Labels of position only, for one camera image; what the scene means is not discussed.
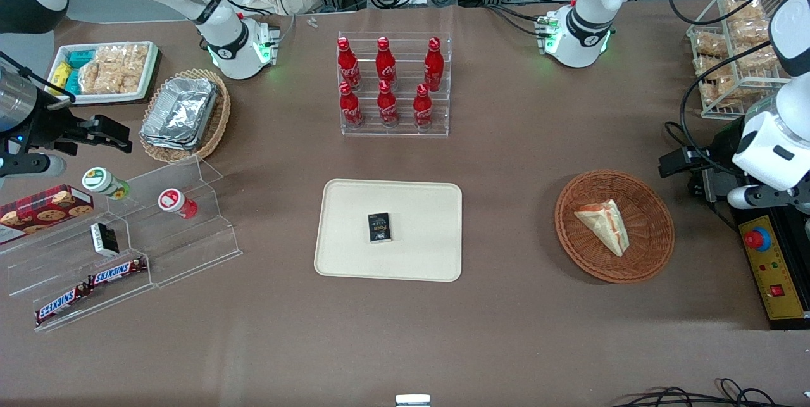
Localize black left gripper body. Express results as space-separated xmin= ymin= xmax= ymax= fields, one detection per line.
xmin=688 ymin=145 xmax=740 ymax=175

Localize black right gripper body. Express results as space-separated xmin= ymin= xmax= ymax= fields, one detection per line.
xmin=20 ymin=87 xmax=97 ymax=156

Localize triangle sandwich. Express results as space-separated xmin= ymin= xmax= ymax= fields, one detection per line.
xmin=574 ymin=199 xmax=630 ymax=258

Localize white rectangular snack tray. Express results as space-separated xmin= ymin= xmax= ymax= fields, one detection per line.
xmin=47 ymin=41 xmax=159 ymax=106

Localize red-brown wicker basket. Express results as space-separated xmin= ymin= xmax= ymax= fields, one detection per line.
xmin=554 ymin=170 xmax=675 ymax=284

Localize light wicker basket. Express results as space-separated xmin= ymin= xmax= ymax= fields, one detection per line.
xmin=139 ymin=68 xmax=232 ymax=164

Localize cream plastic tray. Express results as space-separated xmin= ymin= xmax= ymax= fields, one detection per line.
xmin=315 ymin=179 xmax=463 ymax=282

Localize black counter appliance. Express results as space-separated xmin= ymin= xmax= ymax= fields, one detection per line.
xmin=699 ymin=117 xmax=810 ymax=225

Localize green lid cup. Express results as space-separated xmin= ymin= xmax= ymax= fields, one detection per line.
xmin=82 ymin=167 xmax=131 ymax=200

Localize clear rice cracker bag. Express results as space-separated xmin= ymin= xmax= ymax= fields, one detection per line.
xmin=78 ymin=61 xmax=125 ymax=95
xmin=95 ymin=44 xmax=150 ymax=94

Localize bagged fried snack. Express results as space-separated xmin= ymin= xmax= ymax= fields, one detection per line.
xmin=725 ymin=0 xmax=767 ymax=22
xmin=694 ymin=56 xmax=735 ymax=79
xmin=731 ymin=18 xmax=776 ymax=47
xmin=737 ymin=45 xmax=779 ymax=72
xmin=702 ymin=75 xmax=738 ymax=108
xmin=693 ymin=32 xmax=729 ymax=57

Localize stack of foil trays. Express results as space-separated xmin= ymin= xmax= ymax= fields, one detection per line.
xmin=140 ymin=77 xmax=220 ymax=151

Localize red cookie box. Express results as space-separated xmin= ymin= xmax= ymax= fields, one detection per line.
xmin=0 ymin=185 xmax=95 ymax=245

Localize red lid cup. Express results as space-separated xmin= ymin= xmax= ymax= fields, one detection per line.
xmin=158 ymin=188 xmax=198 ymax=220

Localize red emergency stop button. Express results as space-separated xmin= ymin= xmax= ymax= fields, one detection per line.
xmin=744 ymin=228 xmax=772 ymax=253

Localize black and white small box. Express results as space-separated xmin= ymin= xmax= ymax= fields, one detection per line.
xmin=90 ymin=222 xmax=120 ymax=258

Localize yellow control box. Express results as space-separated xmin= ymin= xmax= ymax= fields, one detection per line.
xmin=739 ymin=215 xmax=810 ymax=320

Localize snickers chocolate bar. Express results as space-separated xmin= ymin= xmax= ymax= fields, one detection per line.
xmin=87 ymin=257 xmax=149 ymax=288
xmin=34 ymin=285 xmax=93 ymax=326

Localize clear acrylic stepped shelf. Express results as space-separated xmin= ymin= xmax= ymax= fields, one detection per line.
xmin=0 ymin=155 xmax=244 ymax=332

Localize red cola bottle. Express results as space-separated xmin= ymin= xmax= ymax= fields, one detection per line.
xmin=339 ymin=82 xmax=365 ymax=129
xmin=376 ymin=37 xmax=397 ymax=89
xmin=337 ymin=37 xmax=362 ymax=91
xmin=377 ymin=80 xmax=399 ymax=128
xmin=423 ymin=37 xmax=445 ymax=92
xmin=413 ymin=83 xmax=434 ymax=130

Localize clear acrylic bottle rack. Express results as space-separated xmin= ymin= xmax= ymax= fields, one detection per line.
xmin=337 ymin=32 xmax=452 ymax=137

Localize small black card box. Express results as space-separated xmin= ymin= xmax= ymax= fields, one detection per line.
xmin=368 ymin=213 xmax=392 ymax=244

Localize black appliance power cable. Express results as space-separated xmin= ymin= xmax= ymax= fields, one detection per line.
xmin=664 ymin=121 xmax=704 ymax=154

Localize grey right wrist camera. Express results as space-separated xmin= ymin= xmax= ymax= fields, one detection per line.
xmin=0 ymin=153 xmax=67 ymax=180

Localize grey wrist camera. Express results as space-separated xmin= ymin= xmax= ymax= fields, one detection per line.
xmin=726 ymin=184 xmax=783 ymax=210
xmin=0 ymin=153 xmax=67 ymax=180

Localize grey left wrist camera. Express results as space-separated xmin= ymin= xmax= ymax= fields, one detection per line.
xmin=726 ymin=184 xmax=783 ymax=210

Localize white wire rack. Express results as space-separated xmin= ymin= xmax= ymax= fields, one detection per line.
xmin=687 ymin=0 xmax=795 ymax=120

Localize black floor cables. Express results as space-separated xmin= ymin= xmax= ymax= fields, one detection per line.
xmin=611 ymin=378 xmax=810 ymax=407

